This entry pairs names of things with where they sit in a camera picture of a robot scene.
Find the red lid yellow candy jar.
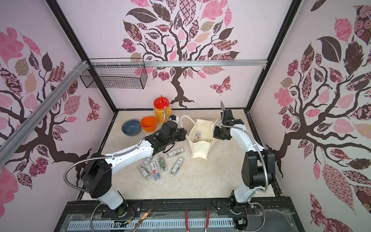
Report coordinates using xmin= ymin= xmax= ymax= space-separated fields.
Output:
xmin=154 ymin=96 xmax=172 ymax=125

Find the black corner frame post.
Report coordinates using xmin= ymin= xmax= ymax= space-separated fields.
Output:
xmin=245 ymin=0 xmax=302 ymax=112

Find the aluminium rail back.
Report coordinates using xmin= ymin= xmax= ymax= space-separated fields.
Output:
xmin=91 ymin=60 xmax=268 ymax=68

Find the aluminium rail left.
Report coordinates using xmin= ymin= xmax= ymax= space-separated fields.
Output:
xmin=1 ymin=61 xmax=88 ymax=167

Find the black wire basket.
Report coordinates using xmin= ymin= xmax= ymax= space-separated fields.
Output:
xmin=80 ymin=58 xmax=148 ymax=90

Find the aluminium rail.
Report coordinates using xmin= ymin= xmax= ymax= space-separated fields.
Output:
xmin=91 ymin=60 xmax=268 ymax=68
xmin=1 ymin=61 xmax=88 ymax=167

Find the black left corner post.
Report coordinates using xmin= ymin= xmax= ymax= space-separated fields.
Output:
xmin=46 ymin=0 xmax=118 ymax=114

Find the blue grey bowl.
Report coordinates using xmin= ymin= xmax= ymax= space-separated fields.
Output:
xmin=121 ymin=119 xmax=142 ymax=137

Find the brown flat stick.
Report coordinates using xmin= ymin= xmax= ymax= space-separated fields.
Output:
xmin=132 ymin=206 xmax=155 ymax=232

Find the blue red compass set case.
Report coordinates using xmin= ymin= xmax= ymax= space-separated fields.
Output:
xmin=150 ymin=161 xmax=162 ymax=182

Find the cream canvas tote bag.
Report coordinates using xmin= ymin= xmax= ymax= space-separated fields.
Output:
xmin=179 ymin=115 xmax=220 ymax=160

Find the green compass set case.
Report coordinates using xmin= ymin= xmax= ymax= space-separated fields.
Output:
xmin=157 ymin=155 xmax=168 ymax=173

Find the white slotted cable duct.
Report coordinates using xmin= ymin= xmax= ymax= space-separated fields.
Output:
xmin=62 ymin=218 xmax=234 ymax=232

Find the orange plastic bowl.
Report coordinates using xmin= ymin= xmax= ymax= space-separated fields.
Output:
xmin=141 ymin=116 xmax=157 ymax=132

